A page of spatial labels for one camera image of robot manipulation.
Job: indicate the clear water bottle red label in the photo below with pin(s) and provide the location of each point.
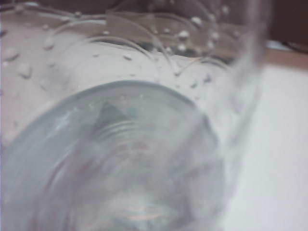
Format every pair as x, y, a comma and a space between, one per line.
120, 144

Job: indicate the brown fabric desk partition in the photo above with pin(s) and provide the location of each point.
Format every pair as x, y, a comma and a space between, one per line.
288, 21

